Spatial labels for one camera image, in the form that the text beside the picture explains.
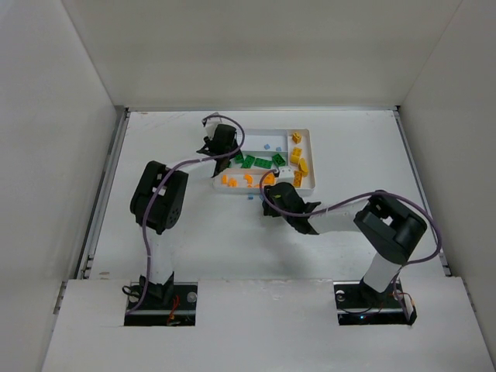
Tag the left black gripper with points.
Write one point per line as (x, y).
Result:
(218, 153)

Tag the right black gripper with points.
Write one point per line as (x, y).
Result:
(273, 190)

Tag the green small square brick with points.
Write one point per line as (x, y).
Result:
(239, 158)

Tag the green two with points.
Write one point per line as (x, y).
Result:
(248, 162)

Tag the long yellow brick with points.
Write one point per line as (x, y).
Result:
(298, 175)

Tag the green plate brick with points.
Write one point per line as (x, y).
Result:
(263, 163)

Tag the small yellow square brick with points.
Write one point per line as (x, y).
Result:
(296, 137)

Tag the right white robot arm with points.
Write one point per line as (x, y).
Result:
(391, 228)

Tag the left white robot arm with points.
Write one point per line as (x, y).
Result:
(158, 199)

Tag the white divided sorting tray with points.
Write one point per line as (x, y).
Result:
(254, 146)

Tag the orange ring lego piece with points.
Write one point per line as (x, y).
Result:
(269, 179)

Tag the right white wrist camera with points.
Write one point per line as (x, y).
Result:
(284, 174)

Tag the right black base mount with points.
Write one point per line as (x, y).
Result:
(356, 305)

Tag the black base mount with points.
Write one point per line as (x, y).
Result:
(356, 305)
(177, 309)

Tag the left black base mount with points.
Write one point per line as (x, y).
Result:
(177, 309)

